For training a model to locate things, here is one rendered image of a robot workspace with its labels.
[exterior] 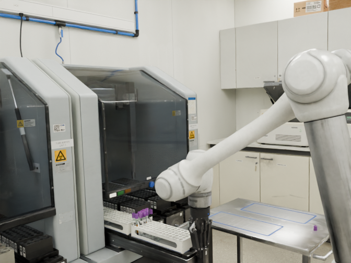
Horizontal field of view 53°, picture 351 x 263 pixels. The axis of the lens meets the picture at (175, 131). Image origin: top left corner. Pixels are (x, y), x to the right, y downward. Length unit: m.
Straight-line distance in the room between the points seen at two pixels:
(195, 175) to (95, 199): 0.62
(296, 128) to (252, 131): 2.46
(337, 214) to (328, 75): 0.34
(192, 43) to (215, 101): 0.77
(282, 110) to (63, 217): 0.96
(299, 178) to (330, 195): 2.71
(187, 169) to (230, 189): 2.93
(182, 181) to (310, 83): 0.51
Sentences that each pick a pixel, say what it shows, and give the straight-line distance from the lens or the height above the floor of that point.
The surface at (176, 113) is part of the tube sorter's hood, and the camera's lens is 1.95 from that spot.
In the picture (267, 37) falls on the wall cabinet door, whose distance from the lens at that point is 4.08.
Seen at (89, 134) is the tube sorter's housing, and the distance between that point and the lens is 1.57.
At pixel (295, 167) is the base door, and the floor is 0.70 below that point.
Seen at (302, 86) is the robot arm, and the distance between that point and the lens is 0.89.
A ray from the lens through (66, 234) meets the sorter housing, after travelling 1.59.
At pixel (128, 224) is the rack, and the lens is 1.63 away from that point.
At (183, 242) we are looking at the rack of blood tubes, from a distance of 1.42.
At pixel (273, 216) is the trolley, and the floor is 0.82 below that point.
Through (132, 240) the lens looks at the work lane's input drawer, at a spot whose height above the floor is 0.80.
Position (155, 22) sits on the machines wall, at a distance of 3.55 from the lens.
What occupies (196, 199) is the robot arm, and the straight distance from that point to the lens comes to 1.32.
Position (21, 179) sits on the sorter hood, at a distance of 1.42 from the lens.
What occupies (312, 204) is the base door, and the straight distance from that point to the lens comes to 3.69.
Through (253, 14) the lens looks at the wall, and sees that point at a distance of 4.60.
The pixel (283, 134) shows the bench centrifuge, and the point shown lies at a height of 1.01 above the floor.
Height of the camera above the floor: 1.41
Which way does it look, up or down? 5 degrees down
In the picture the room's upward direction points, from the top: 2 degrees counter-clockwise
